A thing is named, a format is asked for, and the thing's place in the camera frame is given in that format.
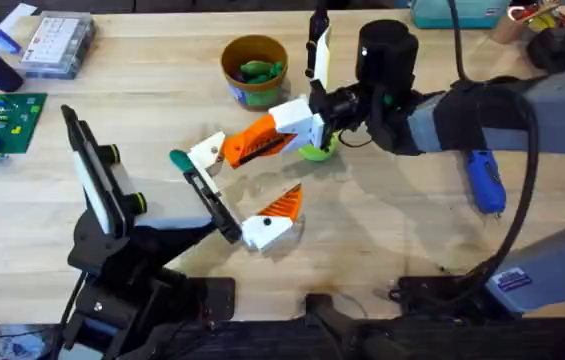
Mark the green board with blocks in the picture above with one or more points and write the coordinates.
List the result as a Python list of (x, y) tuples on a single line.
[(17, 125)]

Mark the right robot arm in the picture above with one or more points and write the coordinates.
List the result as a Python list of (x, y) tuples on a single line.
[(562, 115)]

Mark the green disc with holes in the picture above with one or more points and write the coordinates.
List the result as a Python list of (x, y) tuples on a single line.
[(317, 154)]

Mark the brown tub with toys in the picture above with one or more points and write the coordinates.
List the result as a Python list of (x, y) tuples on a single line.
[(257, 97)]

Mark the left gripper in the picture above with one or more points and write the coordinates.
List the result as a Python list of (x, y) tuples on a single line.
[(172, 200)]

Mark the colourful patterned sheet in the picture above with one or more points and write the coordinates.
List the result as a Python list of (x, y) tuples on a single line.
[(2, 345)]

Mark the teal box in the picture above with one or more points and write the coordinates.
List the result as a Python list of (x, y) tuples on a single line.
[(462, 15)]

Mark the black rail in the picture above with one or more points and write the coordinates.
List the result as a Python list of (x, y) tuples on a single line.
[(462, 345)]

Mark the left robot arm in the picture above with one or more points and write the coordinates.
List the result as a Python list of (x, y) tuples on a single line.
[(112, 300)]

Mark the clear plastic parts box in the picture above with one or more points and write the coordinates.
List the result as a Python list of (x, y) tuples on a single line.
[(57, 45)]

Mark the black centre mount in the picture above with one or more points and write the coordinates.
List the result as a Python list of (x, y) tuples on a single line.
[(324, 310)]

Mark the blue electric screwdriver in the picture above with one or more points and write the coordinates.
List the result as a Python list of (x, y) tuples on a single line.
[(484, 180)]

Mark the black round object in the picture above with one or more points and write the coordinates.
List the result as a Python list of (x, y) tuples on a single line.
[(557, 50)]

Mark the cup of tools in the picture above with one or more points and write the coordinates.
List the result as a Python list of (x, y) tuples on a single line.
[(527, 22)]

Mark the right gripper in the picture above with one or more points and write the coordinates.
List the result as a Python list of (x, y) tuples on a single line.
[(387, 60)]

